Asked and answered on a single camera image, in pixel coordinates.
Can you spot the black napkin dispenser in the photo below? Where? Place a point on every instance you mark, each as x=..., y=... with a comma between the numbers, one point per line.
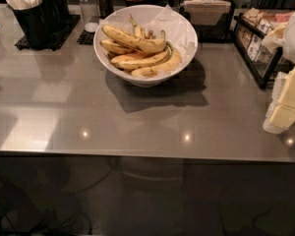
x=210, y=18

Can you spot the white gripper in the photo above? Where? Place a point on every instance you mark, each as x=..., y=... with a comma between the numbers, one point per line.
x=284, y=114

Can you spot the rear black cutlery holder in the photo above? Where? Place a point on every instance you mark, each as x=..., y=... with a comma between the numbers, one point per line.
x=55, y=13

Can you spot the clear salt shaker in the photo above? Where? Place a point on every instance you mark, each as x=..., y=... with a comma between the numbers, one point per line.
x=89, y=14

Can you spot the black cutlery holder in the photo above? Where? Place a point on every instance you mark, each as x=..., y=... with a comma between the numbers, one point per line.
x=29, y=15
x=55, y=13

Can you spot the dark pepper shaker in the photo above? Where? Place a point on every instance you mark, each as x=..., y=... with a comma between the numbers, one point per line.
x=105, y=2

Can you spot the left small yellow banana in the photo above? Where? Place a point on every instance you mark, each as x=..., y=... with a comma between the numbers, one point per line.
x=114, y=47

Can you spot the front black cutlery holder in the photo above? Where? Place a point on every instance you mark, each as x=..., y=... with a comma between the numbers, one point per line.
x=29, y=15

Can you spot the white ceramic bowl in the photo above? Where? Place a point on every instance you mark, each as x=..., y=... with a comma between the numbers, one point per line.
x=156, y=18

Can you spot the black condiment packet rack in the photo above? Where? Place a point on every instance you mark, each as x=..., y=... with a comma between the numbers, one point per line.
x=251, y=27

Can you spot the black rubber mesh mat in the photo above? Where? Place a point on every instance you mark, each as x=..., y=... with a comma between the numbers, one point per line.
x=58, y=38

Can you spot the back upright yellow banana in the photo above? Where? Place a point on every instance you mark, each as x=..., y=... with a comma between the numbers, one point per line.
x=138, y=30

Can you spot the small black mesh mat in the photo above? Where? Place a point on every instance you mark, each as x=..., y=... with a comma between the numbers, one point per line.
x=86, y=38

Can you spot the middle yellow banana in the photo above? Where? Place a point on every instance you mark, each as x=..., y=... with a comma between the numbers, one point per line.
x=138, y=60

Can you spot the front right yellow banana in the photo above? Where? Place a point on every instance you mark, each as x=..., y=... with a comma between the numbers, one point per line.
x=170, y=64

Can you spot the spotted yellow banana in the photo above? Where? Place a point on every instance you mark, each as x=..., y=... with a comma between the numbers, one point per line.
x=135, y=42

